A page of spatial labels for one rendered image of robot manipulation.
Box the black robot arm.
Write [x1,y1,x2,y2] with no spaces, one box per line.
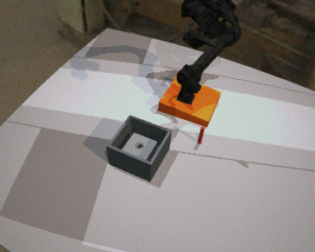
[176,0,241,104]

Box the dark red peg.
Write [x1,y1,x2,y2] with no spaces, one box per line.
[197,126,205,144]

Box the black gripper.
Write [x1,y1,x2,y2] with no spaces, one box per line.
[182,0,238,50]

